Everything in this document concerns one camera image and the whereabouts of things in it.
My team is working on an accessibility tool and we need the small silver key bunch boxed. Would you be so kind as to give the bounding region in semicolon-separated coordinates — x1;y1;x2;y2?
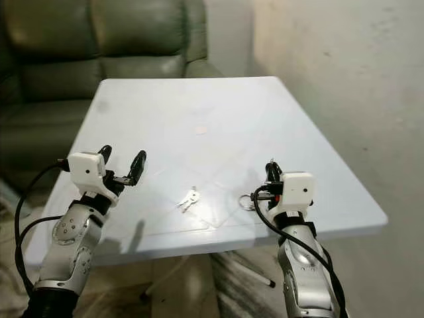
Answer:
178;188;201;213

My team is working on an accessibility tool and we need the white table leg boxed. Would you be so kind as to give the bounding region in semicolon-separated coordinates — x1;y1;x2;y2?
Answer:
139;260;190;303
229;265;276;288

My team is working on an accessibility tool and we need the dark green leather sofa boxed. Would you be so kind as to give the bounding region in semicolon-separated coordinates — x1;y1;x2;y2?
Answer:
0;0;223;196

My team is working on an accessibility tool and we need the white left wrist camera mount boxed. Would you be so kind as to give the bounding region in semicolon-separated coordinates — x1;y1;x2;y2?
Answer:
68;152;113;199

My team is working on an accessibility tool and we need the large silver key ring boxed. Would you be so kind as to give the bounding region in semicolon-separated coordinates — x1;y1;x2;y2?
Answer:
240;193;260;213

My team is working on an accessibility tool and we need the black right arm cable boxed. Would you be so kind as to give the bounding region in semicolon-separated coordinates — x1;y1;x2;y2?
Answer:
252;191;349;318

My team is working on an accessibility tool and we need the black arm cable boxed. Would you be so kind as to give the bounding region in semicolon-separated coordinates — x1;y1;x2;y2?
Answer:
13;160;74;295
252;191;349;318

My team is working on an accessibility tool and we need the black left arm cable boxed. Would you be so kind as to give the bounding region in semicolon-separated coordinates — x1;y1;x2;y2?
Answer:
13;160;74;295

